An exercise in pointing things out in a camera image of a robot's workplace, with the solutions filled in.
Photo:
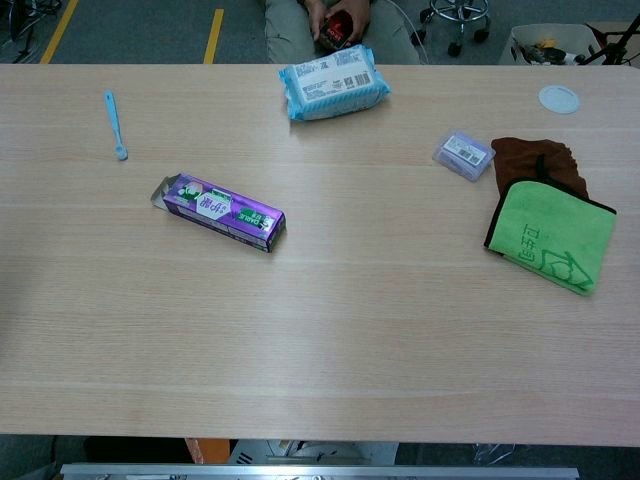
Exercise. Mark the white bin of tools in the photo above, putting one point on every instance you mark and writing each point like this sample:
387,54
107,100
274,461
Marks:
550,45

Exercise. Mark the black tripod stand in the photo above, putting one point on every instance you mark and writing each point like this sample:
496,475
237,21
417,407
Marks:
617,42

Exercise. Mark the red and black phone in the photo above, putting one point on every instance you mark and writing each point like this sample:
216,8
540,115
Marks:
336,29

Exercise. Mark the brown cloth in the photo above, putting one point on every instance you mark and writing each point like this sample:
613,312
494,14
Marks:
525,160

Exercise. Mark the light blue toothbrush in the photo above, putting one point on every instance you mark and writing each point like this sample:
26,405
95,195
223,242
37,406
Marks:
115,127

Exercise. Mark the purple toothpaste box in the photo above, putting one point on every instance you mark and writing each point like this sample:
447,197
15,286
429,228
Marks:
220,211

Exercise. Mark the chrome swivel stool base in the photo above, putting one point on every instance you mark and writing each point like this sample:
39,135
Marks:
457,20

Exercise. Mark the person's hands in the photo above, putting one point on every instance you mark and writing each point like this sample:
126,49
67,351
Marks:
315,17

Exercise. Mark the aluminium rail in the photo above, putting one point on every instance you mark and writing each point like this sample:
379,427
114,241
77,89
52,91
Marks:
320,472

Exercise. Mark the blue wet wipes pack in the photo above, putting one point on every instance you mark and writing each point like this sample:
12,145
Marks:
332,85

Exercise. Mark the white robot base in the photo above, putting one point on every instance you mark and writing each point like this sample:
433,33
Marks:
310,451

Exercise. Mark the green microfibre cloth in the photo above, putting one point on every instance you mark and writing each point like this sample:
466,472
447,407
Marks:
552,235

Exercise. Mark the small clear purple case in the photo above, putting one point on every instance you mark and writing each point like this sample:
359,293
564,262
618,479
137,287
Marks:
463,154

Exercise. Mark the black metal stand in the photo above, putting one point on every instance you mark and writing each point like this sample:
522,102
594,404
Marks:
27,22

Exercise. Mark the orange block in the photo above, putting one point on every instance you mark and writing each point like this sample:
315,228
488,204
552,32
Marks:
205,450

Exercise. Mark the seated person with phone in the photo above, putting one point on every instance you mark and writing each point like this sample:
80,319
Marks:
287,35

